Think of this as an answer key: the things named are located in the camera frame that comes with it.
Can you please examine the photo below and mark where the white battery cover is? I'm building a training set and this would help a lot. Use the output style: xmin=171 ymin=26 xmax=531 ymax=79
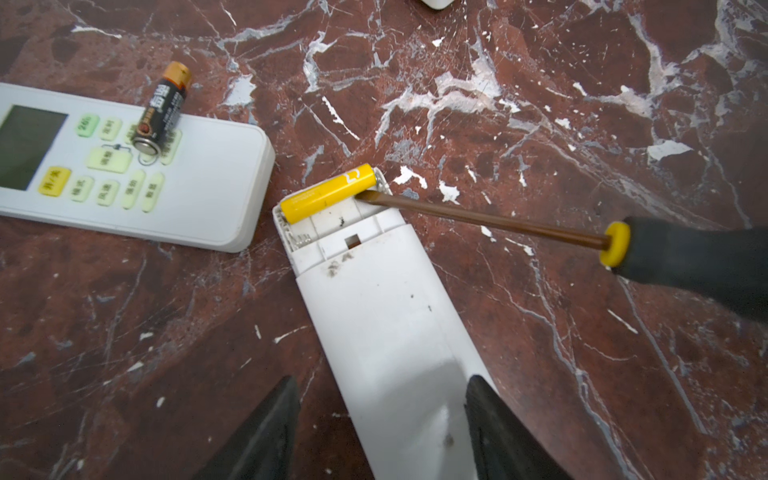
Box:
xmin=421 ymin=0 xmax=454 ymax=11

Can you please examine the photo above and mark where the white remote control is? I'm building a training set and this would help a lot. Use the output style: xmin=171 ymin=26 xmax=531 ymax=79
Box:
xmin=273 ymin=186 xmax=488 ymax=479

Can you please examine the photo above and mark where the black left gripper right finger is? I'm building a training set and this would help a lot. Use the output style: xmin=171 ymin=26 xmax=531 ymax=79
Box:
xmin=465 ymin=375 xmax=571 ymax=480

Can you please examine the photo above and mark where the black yellow screwdriver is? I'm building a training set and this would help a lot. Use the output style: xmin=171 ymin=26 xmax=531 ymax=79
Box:
xmin=355 ymin=190 xmax=767 ymax=324

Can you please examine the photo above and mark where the black orange AA battery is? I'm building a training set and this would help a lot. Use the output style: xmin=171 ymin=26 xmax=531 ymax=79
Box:
xmin=131 ymin=61 xmax=191 ymax=156

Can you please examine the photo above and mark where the white air conditioner remote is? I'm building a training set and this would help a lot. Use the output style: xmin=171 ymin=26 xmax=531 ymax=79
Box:
xmin=1 ymin=84 xmax=275 ymax=253

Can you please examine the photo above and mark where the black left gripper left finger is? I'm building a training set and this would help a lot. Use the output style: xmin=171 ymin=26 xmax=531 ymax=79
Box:
xmin=194 ymin=376 xmax=300 ymax=479

